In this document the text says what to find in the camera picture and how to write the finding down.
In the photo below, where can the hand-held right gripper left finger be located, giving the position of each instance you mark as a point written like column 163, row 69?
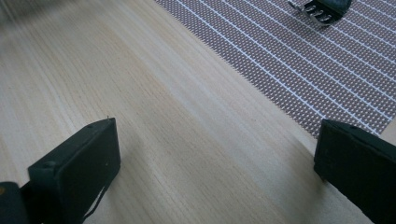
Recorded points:
column 77, row 168

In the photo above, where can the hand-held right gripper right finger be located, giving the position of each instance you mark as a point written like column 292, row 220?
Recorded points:
column 361, row 165

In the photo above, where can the brown woven placemat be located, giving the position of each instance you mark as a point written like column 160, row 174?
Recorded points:
column 299, row 62

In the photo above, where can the metal hair clip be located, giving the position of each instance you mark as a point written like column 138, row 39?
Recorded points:
column 320, row 11

